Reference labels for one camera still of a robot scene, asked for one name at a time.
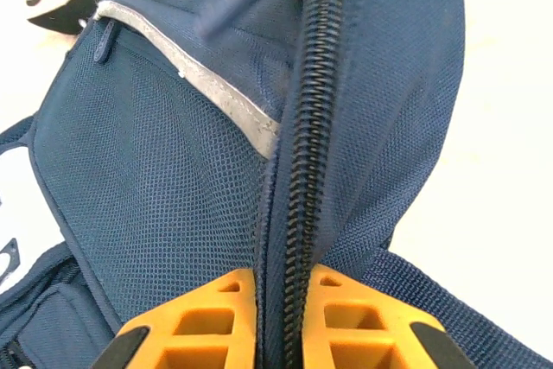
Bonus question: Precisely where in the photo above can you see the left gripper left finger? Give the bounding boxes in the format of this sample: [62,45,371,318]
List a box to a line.
[88,268,260,369]

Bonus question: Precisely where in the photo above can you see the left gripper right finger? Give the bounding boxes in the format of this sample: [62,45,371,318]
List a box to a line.
[302,267,476,369]

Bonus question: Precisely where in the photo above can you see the navy blue backpack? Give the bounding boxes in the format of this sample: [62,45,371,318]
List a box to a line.
[0,0,553,369]

